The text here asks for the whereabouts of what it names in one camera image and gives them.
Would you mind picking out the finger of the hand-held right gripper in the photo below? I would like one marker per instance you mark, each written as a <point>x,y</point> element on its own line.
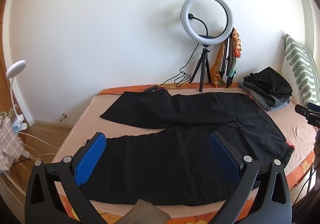
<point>302,111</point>

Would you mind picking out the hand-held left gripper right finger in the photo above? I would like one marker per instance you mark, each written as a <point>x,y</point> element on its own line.
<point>225,159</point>

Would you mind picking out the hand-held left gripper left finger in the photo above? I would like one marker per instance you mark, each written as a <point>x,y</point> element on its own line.
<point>90,159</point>

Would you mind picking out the stack of clothes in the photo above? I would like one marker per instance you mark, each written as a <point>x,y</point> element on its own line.
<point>270,89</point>

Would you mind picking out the black pants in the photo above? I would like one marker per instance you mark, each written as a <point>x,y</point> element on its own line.
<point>175,154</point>

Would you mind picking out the green striped pillow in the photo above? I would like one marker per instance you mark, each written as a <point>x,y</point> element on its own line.
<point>298,69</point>

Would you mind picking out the metal door stop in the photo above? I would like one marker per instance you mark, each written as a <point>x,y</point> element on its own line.
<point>63,116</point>

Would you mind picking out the plaid cloth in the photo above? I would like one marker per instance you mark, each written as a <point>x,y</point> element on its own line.
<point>8,144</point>

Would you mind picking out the folded black light stands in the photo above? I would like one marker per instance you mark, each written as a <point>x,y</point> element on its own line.
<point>228,69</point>

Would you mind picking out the orange patterned scarf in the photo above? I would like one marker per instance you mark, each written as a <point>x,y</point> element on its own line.
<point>237,44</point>

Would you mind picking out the white clip desk lamp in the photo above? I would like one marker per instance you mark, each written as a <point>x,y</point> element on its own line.
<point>15,68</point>

